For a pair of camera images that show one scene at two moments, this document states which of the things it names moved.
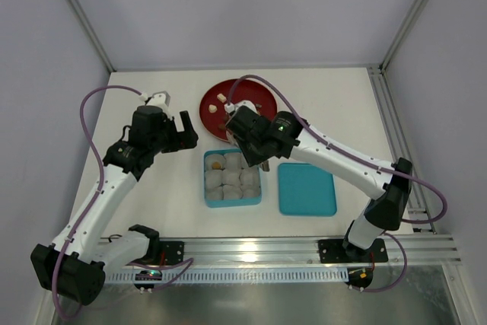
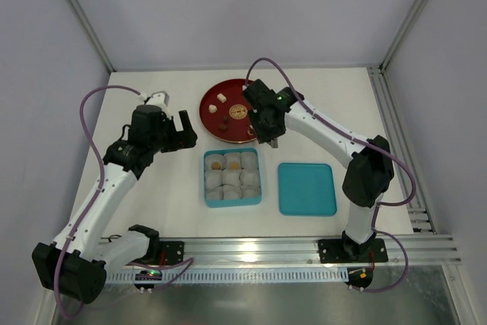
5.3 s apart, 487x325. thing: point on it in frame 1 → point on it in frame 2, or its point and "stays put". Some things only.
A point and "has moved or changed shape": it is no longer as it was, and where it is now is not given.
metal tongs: [265, 166] has moved or changed shape
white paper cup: [213, 157] stays put
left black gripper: [176, 135] stays put
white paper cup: [231, 176] stays put
